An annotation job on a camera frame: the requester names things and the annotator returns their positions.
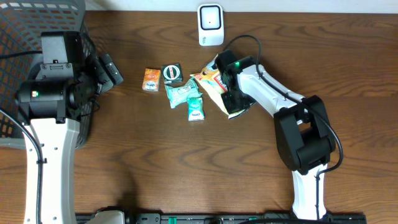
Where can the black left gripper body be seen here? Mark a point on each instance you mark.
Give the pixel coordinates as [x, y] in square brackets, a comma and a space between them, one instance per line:
[109, 71]

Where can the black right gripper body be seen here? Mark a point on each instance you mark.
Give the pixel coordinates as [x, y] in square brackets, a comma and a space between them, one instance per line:
[236, 100]

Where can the yellow white snack bag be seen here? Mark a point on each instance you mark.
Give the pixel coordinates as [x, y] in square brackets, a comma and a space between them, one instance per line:
[210, 80]

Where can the green tissue pack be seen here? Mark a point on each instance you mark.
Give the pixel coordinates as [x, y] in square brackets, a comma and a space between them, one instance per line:
[195, 109]

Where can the orange tissue pack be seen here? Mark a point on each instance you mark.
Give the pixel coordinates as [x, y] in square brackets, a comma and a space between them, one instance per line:
[151, 80]

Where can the mint green snack pouch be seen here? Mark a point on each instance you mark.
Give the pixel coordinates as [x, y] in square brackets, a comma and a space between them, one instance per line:
[181, 94]

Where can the round green white item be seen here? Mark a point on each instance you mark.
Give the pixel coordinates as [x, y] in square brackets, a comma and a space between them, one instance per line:
[172, 73]

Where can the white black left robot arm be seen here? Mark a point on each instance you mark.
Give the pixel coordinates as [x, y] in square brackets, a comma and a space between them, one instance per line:
[56, 104]

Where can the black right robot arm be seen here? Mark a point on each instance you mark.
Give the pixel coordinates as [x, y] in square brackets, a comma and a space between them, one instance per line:
[302, 129]

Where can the white barcode scanner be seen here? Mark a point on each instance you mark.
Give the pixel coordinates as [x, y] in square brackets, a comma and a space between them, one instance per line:
[210, 25]

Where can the dark grey plastic basket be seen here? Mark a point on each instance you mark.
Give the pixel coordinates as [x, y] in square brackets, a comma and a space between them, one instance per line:
[22, 23]

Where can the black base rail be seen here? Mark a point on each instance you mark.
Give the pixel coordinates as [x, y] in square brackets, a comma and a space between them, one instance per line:
[155, 218]

